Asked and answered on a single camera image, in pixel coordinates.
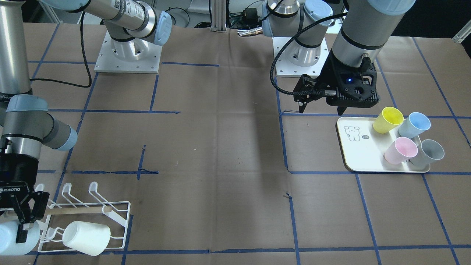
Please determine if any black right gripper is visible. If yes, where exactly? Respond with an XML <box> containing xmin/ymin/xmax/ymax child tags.
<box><xmin>0</xmin><ymin>138</ymin><xmax>49</xmax><ymax>244</ymax></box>

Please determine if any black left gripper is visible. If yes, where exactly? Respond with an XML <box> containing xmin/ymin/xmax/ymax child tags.
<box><xmin>293</xmin><ymin>52</ymin><xmax>380</xmax><ymax>116</ymax></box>

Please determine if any light blue cup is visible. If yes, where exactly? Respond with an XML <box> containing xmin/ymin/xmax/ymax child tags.
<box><xmin>0</xmin><ymin>217</ymin><xmax>41</xmax><ymax>256</ymax></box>
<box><xmin>398</xmin><ymin>112</ymin><xmax>431</xmax><ymax>139</ymax></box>

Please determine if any pale green ikea cup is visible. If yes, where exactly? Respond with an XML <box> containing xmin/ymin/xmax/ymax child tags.
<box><xmin>62</xmin><ymin>221</ymin><xmax>111</xmax><ymax>256</ymax></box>

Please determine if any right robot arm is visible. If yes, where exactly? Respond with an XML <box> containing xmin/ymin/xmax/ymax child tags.
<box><xmin>1</xmin><ymin>0</ymin><xmax>173</xmax><ymax>245</ymax></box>

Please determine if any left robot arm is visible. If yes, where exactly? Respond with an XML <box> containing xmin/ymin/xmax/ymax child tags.
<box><xmin>261</xmin><ymin>0</ymin><xmax>415</xmax><ymax>115</ymax></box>

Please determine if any yellow cup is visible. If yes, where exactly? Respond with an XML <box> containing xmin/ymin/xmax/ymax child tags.
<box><xmin>372</xmin><ymin>107</ymin><xmax>404</xmax><ymax>134</ymax></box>

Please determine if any pink cup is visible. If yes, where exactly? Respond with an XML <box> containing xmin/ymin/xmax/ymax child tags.
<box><xmin>384</xmin><ymin>137</ymin><xmax>418</xmax><ymax>165</ymax></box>

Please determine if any grey cup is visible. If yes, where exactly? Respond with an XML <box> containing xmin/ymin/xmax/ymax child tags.
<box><xmin>410</xmin><ymin>139</ymin><xmax>445</xmax><ymax>167</ymax></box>

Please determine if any cream plastic tray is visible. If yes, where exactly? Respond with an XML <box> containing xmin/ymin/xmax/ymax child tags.
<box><xmin>336</xmin><ymin>116</ymin><xmax>431</xmax><ymax>173</ymax></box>

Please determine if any black braided cable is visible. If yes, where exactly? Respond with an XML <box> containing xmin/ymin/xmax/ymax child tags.
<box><xmin>270</xmin><ymin>13</ymin><xmax>348</xmax><ymax>97</ymax></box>

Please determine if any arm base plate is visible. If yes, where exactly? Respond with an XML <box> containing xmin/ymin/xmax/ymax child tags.
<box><xmin>276</xmin><ymin>38</ymin><xmax>329</xmax><ymax>78</ymax></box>
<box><xmin>94</xmin><ymin>32</ymin><xmax>162</xmax><ymax>74</ymax></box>

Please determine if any white wire cup rack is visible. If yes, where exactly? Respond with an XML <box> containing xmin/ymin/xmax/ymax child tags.
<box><xmin>38</xmin><ymin>182</ymin><xmax>131</xmax><ymax>254</ymax></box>

